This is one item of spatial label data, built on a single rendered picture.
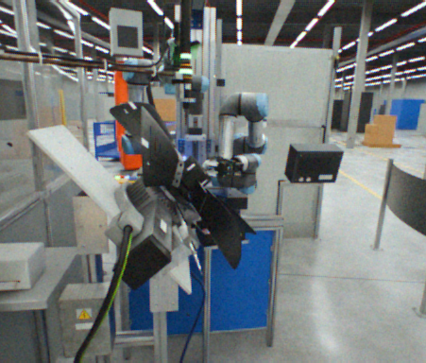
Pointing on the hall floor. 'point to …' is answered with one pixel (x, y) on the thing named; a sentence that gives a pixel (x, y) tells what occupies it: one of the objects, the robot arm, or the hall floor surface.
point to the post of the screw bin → (206, 304)
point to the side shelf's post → (40, 336)
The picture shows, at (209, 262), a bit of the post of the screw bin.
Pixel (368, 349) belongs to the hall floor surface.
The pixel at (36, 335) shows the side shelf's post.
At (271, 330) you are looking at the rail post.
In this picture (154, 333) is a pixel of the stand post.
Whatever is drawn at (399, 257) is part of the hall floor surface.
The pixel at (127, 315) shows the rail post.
